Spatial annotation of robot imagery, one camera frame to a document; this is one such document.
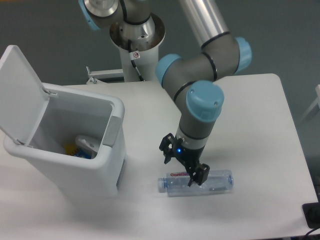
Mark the white furniture piece right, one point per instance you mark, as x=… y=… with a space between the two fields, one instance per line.
x=314 y=107

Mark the white trash can lid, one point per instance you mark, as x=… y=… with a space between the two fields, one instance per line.
x=23 y=97

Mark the white plastic trash can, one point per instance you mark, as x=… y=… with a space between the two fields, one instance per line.
x=70 y=113

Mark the black device at edge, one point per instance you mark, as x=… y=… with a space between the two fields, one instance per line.
x=312 y=214

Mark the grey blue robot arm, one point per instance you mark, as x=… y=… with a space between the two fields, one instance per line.
x=189 y=83

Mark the clear plastic water bottle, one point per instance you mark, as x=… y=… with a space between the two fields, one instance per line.
x=175 y=184

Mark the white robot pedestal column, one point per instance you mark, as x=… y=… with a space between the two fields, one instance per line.
x=138 y=47

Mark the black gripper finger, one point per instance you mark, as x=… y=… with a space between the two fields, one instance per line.
x=166 y=146
x=198 y=174

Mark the white metal base frame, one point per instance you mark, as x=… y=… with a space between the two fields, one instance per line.
x=104 y=76

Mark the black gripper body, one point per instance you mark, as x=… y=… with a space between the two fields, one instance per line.
x=189 y=158

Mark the yellow blue trash item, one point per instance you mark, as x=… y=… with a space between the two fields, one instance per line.
x=73 y=150

